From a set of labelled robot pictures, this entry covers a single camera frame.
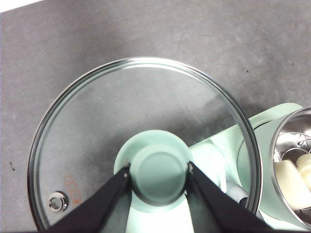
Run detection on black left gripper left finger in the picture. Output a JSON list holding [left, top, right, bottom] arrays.
[[46, 164, 132, 233]]

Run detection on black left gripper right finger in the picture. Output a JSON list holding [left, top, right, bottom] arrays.
[[186, 162, 276, 233]]

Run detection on glass pot lid green knob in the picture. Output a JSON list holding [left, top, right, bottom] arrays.
[[27, 57, 262, 233]]

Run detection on smooth white steamed bun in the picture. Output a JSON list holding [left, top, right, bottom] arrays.
[[274, 159, 311, 211]]

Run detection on twisted white bun green flecks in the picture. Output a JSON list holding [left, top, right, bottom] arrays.
[[295, 151, 311, 194]]

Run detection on green breakfast machine base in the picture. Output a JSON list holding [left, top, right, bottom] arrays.
[[189, 103, 311, 233]]

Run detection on green pot with handle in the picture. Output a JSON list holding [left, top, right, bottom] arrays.
[[269, 106, 311, 231]]

